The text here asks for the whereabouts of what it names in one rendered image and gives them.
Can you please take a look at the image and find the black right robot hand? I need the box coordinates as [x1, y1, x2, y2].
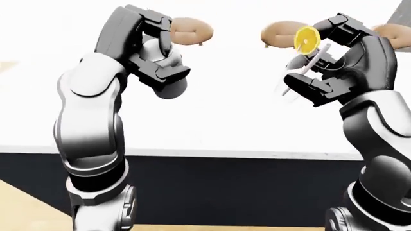
[283, 12, 398, 108]

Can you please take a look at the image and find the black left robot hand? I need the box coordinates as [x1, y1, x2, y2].
[94, 4, 191, 92]

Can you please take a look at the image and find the silver metal can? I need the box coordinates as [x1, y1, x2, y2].
[139, 37, 189, 100]

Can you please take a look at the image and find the yellow lemon slice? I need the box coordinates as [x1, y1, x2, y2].
[293, 25, 321, 56]

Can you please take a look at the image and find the clear glass with straw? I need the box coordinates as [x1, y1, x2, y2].
[274, 43, 332, 105]

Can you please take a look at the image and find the white counter with dark base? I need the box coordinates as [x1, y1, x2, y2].
[0, 0, 411, 219]

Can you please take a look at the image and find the round wooden stool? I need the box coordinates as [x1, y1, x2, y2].
[260, 21, 308, 49]
[170, 17, 214, 47]
[371, 23, 411, 52]

